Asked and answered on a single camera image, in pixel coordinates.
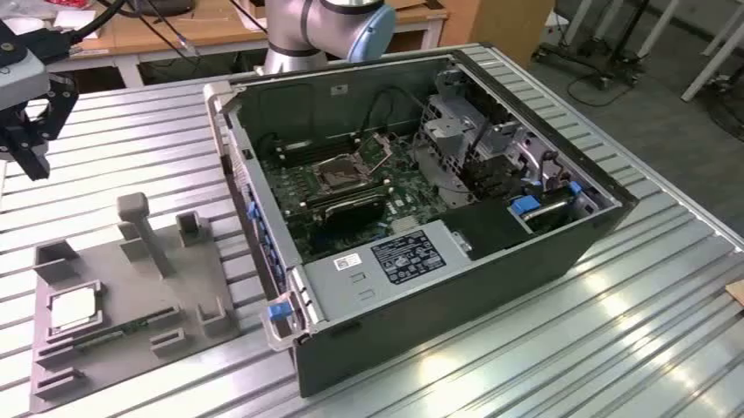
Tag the blue plastic clip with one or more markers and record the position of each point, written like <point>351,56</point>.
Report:
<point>573,188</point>
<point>251,211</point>

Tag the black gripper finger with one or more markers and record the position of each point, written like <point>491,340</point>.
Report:
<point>8,135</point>
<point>64,104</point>

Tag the small silver heatsink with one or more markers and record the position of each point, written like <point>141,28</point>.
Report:
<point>403,224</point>

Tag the small white labelled box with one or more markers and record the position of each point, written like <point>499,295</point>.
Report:
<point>72,19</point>

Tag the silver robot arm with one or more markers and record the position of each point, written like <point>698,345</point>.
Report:
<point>324,26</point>

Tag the green RAM stick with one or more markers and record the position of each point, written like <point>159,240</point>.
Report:
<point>101,337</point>

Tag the wooden cabinet panel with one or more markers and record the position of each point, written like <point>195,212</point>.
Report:
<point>505,26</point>

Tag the black round base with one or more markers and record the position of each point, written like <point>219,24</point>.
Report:
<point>163,6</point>

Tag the grey metal drive cage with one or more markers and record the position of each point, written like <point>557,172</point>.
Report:
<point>445,130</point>

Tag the grey power supply unit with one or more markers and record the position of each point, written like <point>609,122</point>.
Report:
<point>348,296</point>

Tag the open black PC case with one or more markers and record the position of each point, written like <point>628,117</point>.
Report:
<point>435,339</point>

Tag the silver CPU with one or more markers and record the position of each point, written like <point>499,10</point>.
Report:
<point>72,310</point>

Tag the red packet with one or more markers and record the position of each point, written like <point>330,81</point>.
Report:
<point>67,2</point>

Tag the green motherboard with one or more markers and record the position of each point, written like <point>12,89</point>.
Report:
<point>290,183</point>

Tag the small wooden block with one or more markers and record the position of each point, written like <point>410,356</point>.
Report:
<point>737,296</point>

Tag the blue case latch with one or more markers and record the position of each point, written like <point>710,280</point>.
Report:
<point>278,311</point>

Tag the wooden desk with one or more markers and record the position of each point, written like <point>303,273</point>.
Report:
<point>232,26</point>

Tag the grey parts rack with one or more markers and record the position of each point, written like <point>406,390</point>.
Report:
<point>186,278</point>

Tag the black RAM slot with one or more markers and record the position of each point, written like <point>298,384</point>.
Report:
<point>319,156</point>
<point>343,198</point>
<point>314,146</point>

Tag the black rolling stand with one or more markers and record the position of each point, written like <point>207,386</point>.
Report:
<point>616,61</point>

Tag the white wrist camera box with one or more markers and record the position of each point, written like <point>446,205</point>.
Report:
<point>17,78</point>

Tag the white table frame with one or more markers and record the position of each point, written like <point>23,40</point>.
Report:
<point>657,26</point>
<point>712,65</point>

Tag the CPU socket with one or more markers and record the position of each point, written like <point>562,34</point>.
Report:
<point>339,176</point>

